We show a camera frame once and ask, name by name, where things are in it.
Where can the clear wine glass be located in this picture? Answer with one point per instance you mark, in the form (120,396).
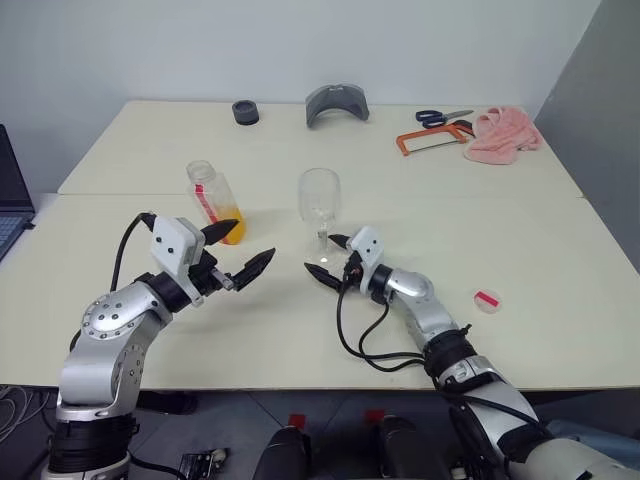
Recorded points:
(320,192)

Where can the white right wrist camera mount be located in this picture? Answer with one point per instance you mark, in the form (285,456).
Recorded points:
(367,247)

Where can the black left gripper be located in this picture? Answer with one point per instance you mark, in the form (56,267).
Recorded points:
(205,277)

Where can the dark rounded shape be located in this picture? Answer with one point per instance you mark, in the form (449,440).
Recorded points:
(280,452)
(400,445)

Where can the black wheeled base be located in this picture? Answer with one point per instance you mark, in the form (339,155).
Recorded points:
(202,462)

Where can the clear bottle cap red label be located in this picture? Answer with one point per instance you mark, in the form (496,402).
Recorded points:
(486,301)

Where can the red floor marker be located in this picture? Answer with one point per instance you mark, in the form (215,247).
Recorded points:
(297,421)
(374,415)

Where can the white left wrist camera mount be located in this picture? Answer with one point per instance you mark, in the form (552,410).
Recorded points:
(172,245)

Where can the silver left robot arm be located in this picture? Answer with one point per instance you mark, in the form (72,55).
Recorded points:
(110,320)

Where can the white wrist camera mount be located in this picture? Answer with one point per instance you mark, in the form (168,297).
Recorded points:
(172,245)
(367,247)

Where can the pink fluffy towel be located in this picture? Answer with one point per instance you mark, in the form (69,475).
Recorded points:
(500,137)

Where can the dark laptop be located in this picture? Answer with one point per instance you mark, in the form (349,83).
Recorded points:
(12,200)

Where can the orange hacksaw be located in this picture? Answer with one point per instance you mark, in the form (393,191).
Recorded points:
(401,144)

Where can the bottle with orange juice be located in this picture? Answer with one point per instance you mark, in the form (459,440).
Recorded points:
(215,195)

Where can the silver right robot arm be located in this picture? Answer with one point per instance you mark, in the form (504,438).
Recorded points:
(425,310)

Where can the grey curved plastic part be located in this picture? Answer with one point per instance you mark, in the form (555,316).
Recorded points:
(320,102)

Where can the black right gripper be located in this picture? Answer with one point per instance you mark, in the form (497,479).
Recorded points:
(352,272)

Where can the blue cloth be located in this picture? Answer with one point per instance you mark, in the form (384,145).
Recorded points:
(575,430)

